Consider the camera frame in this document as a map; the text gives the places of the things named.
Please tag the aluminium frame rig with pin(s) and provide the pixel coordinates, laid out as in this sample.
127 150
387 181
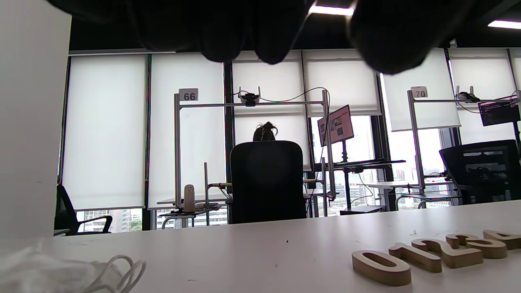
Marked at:
414 138
177 142

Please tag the black chrome-base office chair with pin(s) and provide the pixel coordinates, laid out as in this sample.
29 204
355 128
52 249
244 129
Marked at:
65 211

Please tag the black high-back office chair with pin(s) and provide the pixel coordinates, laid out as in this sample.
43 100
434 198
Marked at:
266 183

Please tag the tilted monitor on stand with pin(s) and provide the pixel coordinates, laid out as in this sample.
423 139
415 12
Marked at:
336 126

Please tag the hooked curvy wooden number block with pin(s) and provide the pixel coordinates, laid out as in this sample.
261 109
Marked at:
464 258

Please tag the straight wooden number block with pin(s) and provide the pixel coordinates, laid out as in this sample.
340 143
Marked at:
423 262

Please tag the triangular-holed wooden number block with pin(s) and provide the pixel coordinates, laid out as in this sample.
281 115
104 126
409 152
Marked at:
508 241

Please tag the white and black headset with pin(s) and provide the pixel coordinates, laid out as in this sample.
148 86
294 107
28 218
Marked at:
467 97
249 98

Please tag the ceiling light strip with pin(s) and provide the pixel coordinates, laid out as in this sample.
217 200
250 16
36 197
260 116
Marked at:
504 24
330 10

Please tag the person's left hand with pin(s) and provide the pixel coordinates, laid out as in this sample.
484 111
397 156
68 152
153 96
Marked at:
224 24

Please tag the white cart with dark top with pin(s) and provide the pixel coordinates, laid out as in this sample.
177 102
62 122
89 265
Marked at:
175 212

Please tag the small white sign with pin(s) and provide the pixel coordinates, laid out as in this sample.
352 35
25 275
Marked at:
419 92
188 95

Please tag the white desk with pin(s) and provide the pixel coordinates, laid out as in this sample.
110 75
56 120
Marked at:
167 200

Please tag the cream cylindrical device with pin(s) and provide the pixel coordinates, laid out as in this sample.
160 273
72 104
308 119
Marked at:
189 199

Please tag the white roller blind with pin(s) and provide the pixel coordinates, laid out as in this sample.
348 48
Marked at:
163 134
346 81
103 130
431 110
268 77
484 73

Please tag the black standing desk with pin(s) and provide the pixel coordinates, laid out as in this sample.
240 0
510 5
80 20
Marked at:
358 164

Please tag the two-lobed wooden number block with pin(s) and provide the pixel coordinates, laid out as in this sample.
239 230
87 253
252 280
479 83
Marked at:
494 249

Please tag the black mesh office chair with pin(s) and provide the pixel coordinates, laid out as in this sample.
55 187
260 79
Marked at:
480 171

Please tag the dark-screen monitor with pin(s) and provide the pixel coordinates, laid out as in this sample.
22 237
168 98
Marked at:
498 113

